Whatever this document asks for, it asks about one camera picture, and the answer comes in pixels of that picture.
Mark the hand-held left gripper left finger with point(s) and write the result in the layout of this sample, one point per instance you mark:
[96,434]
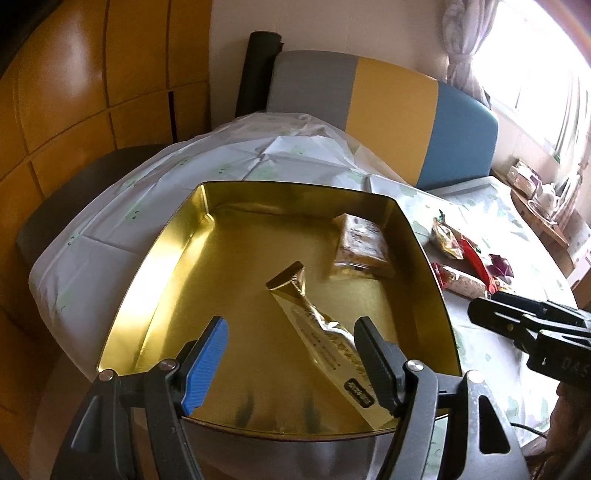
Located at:
[207,364]

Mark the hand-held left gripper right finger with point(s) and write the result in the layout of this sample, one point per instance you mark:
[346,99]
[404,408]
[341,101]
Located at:
[376,369]

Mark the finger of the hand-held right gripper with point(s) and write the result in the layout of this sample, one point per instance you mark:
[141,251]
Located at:
[531,302]
[498,318]

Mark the purple snack packet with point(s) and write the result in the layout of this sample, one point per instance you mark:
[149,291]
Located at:
[502,266]

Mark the white and red snack packet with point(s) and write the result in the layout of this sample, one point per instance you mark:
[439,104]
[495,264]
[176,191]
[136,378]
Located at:
[459,279]

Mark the long gold snack bar packet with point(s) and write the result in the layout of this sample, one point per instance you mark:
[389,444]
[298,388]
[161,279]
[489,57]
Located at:
[314,332]

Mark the gold metal tin box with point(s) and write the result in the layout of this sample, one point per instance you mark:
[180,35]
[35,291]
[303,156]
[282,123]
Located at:
[221,286]

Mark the brown square snack packet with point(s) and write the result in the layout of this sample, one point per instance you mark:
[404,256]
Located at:
[362,247]

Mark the person's right forearm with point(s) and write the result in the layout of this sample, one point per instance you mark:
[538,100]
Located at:
[570,429]

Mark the cardboard box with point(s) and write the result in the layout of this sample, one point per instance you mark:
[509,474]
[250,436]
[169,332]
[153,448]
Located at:
[579,258]

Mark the wooden tray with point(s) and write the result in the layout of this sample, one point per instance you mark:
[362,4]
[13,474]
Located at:
[538,217]

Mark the green edged snack packet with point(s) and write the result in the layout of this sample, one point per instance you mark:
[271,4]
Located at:
[447,239]

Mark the white teapot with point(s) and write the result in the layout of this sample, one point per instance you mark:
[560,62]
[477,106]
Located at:
[547,196]

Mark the small patterned box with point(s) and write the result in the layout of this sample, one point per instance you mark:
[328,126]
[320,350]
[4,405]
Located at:
[522,174]

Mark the white printed tablecloth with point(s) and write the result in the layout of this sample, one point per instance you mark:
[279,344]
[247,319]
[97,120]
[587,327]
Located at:
[258,152]

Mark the window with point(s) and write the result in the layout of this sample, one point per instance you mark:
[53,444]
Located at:
[540,60]

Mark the patterned curtain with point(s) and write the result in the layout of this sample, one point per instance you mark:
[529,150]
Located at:
[461,50]

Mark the black rolled mat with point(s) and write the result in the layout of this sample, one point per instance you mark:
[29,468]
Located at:
[259,74]

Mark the wooden cabinet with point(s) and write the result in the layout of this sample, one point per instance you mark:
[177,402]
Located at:
[69,101]

